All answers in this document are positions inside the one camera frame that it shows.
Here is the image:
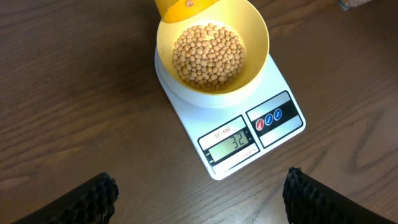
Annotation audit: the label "soybeans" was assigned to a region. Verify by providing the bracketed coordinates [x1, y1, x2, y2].
[172, 23, 245, 91]
[185, 0, 194, 7]

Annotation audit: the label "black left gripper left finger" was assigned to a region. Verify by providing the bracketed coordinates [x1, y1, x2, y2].
[15, 172, 119, 224]

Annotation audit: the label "yellow bowl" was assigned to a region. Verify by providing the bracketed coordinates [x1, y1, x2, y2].
[157, 0, 269, 95]

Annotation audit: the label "yellow measuring scoop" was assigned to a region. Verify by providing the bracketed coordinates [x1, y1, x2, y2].
[155, 0, 218, 23]

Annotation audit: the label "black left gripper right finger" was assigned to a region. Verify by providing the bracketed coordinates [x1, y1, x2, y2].
[282, 167, 395, 224]

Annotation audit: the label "clear plastic container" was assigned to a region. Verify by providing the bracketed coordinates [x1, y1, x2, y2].
[338, 0, 372, 11]

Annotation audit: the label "white digital kitchen scale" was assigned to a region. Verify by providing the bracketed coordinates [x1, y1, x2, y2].
[155, 53, 307, 180]

